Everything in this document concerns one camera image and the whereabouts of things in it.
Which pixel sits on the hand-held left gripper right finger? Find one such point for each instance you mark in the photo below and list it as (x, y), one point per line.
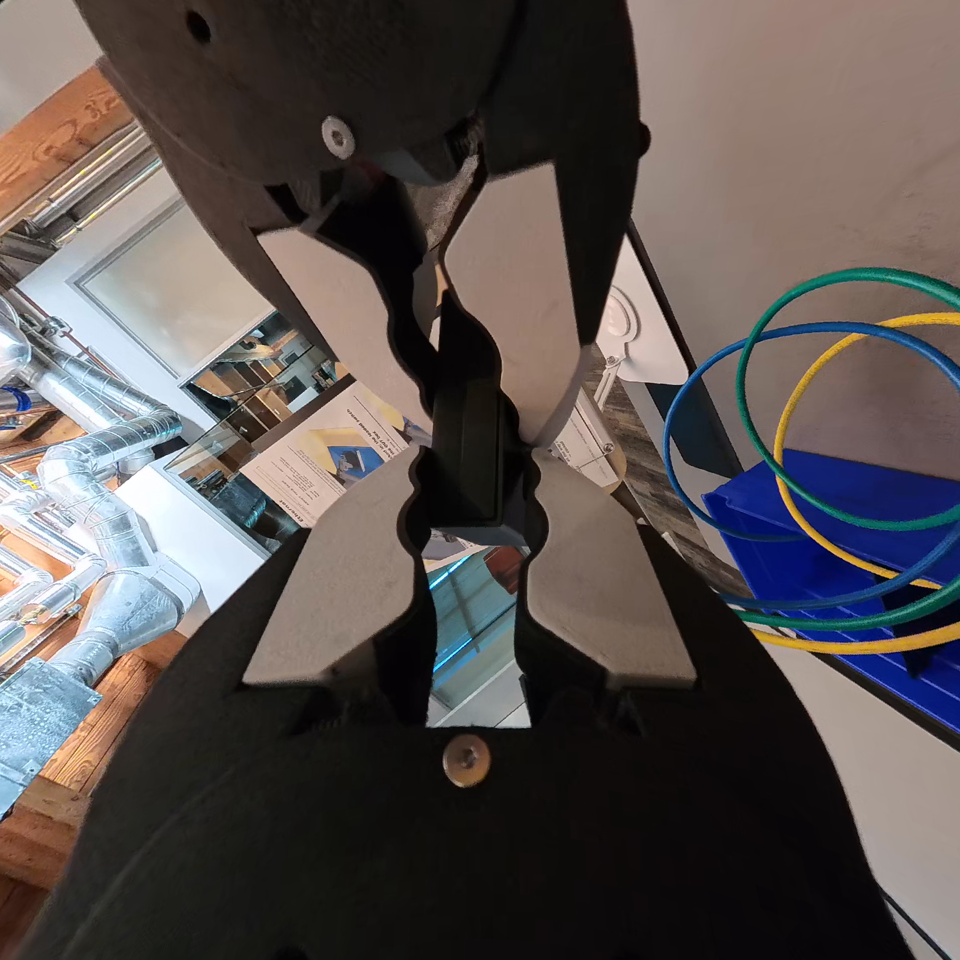
(607, 600)

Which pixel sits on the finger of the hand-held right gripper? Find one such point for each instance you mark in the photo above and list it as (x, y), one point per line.
(337, 300)
(525, 285)

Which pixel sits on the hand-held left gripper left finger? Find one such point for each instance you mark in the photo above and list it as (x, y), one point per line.
(345, 592)

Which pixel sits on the black network switch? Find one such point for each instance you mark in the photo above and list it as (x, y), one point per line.
(469, 465)

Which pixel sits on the blue plastic bin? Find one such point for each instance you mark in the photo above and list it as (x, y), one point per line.
(825, 517)

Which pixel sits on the brown box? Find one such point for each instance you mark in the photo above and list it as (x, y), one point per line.
(508, 570)

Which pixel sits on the wooden display board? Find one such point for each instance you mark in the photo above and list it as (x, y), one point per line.
(616, 465)

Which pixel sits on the instruction poster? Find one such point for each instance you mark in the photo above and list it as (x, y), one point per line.
(337, 450)

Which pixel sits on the white door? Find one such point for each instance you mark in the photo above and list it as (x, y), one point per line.
(172, 285)

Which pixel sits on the insulated silver pipes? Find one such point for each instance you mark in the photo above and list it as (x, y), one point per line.
(97, 465)

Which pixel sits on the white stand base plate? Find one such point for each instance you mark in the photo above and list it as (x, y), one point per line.
(645, 337)

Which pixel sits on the rectangular metal air duct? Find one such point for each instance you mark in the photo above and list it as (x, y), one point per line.
(37, 720)

